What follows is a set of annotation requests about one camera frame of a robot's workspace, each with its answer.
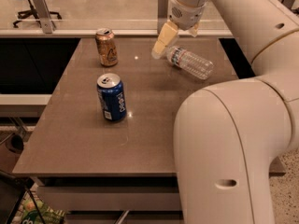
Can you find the left metal glass bracket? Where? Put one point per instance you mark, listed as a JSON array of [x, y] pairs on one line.
[[44, 16]]

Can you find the clear plastic water bottle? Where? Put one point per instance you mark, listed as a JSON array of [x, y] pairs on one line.
[[190, 62]]

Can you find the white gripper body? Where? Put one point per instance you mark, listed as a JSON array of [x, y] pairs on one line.
[[188, 16]]

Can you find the blue Pepsi can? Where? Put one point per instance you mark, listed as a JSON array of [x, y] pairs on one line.
[[111, 95]]

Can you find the green snack bag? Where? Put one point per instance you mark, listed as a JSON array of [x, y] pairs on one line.
[[38, 212]]

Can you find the middle metal glass bracket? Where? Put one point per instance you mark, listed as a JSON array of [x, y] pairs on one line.
[[162, 14]]

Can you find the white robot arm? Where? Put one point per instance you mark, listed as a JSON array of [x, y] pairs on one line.
[[226, 135]]

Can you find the grey table drawer base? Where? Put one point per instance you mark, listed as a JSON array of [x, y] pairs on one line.
[[89, 195]]

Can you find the gold soda can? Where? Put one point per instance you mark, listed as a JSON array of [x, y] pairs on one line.
[[104, 38]]

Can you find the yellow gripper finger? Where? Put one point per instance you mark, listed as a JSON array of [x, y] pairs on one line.
[[166, 38], [193, 31]]

